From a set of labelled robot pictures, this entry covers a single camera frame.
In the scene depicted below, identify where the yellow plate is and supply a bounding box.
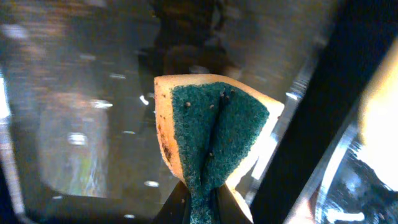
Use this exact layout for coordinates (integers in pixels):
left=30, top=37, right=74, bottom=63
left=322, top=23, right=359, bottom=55
left=358, top=40, right=397, bottom=191

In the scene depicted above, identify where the black round tray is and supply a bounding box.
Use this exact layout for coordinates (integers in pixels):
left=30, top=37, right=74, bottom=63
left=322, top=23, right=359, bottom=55
left=285, top=122, right=397, bottom=223

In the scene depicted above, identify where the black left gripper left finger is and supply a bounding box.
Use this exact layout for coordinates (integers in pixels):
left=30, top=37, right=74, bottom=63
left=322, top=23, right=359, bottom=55
left=152, top=181, right=192, bottom=224

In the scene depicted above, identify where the black rectangular tray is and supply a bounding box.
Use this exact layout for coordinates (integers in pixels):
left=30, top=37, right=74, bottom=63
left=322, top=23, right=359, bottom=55
left=1, top=0, right=397, bottom=223

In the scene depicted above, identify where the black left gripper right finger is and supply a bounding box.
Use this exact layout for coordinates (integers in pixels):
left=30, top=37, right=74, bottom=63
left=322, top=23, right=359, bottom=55
left=216, top=184, right=252, bottom=224

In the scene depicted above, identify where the yellow green sponge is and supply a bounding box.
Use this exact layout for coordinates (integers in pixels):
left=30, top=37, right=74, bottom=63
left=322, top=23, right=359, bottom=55
left=154, top=74, right=284, bottom=223

